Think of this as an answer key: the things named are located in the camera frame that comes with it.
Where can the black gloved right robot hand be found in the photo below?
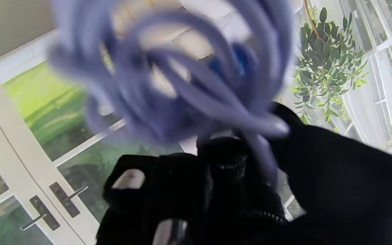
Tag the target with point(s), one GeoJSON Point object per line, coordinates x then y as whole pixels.
{"type": "Point", "coordinates": [335, 190]}

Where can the printed garden window backdrop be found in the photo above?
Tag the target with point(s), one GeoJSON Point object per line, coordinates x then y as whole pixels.
{"type": "Point", "coordinates": [46, 102]}

